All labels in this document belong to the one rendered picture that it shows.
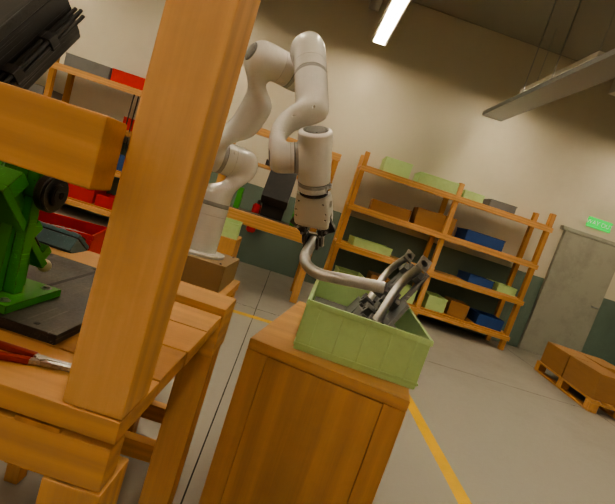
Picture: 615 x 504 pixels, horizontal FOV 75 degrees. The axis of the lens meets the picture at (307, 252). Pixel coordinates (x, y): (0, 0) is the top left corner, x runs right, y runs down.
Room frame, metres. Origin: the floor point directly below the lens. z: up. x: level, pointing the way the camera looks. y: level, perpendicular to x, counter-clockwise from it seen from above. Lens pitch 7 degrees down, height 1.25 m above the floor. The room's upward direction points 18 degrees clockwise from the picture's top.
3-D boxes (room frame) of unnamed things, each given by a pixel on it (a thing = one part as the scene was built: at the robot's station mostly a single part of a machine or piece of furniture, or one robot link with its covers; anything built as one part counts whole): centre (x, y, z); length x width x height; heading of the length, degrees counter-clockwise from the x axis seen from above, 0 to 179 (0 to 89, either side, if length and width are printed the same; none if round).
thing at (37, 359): (0.59, 0.37, 0.89); 0.16 x 0.05 x 0.01; 97
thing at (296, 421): (1.51, -0.23, 0.39); 0.68 x 0.52 x 0.79; 169
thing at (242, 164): (1.52, 0.36, 1.25); 0.19 x 0.12 x 0.24; 125
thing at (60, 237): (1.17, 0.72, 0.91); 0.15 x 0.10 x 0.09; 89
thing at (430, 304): (6.26, -1.85, 1.12); 3.01 x 0.54 x 2.23; 93
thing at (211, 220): (1.50, 0.39, 1.04); 0.19 x 0.19 x 0.18
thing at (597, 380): (4.95, -3.93, 0.22); 1.20 x 0.81 x 0.44; 178
